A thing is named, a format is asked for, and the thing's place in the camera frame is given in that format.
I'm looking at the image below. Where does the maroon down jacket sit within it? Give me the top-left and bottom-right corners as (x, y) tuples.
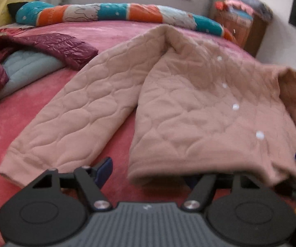
(0, 23), (99, 114)

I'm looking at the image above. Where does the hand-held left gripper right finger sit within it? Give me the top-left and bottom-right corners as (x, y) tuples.
(180, 172), (267, 213)

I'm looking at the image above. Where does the black cushion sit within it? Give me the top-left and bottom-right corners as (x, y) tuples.
(7, 2), (30, 19)

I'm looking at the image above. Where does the pink quilted jacket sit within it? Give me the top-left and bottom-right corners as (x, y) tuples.
(0, 24), (296, 193)

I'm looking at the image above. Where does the wooden cabinet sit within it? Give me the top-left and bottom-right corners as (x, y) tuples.
(213, 10), (268, 57)

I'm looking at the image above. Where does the floral bed sheet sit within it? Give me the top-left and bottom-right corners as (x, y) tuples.
(0, 22), (35, 35)

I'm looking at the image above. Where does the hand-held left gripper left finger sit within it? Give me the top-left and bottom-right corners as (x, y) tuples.
(31, 157), (113, 212)

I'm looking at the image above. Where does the pink printed blanket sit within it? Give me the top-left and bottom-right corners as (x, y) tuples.
(0, 19), (296, 247)

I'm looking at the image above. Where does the colourful cartoon bolster pillow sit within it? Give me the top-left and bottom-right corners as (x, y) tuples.
(16, 1), (237, 43)

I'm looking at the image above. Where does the pile of folded clothes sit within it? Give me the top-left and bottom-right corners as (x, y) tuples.
(215, 0), (273, 21)

